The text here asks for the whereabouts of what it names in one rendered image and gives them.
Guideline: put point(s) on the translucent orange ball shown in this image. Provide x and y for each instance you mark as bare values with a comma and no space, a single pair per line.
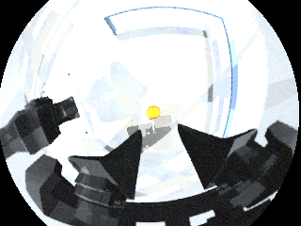
149,112

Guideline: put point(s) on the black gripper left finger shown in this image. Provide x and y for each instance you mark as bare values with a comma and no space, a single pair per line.
120,166

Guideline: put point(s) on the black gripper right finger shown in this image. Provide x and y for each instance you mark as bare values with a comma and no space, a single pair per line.
209,154

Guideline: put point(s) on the clear l-shaped wall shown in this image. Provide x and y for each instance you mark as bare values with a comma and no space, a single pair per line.
219,48

